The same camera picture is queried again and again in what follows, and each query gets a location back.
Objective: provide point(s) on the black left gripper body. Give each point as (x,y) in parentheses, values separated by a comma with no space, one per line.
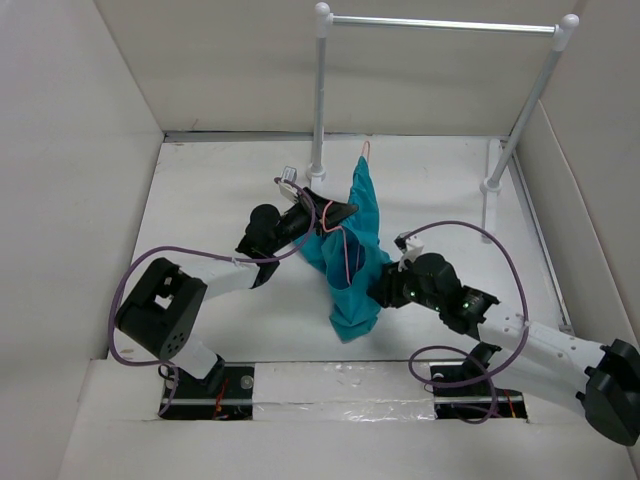
(295,223)

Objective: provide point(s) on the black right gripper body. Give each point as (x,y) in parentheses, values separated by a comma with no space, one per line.
(405,288)

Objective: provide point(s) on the pink wire hanger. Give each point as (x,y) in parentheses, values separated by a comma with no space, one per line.
(365,152)

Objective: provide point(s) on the teal t shirt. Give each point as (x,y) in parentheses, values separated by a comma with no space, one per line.
(351,259)

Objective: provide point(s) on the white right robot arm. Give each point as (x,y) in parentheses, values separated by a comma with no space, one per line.
(597,381)

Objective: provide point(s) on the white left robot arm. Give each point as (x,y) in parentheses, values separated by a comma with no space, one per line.
(160,311)

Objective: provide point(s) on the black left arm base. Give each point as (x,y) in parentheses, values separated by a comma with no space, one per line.
(231,398)

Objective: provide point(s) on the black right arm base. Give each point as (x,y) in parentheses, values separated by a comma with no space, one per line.
(471,403)

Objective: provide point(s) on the white clothes rack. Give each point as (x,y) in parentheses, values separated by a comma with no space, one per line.
(379,73)

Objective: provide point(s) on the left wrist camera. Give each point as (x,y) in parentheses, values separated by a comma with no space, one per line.
(287,182)

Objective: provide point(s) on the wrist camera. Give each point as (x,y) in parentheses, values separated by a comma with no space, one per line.
(411,248)
(287,182)

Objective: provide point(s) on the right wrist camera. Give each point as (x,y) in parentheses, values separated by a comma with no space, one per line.
(411,248)

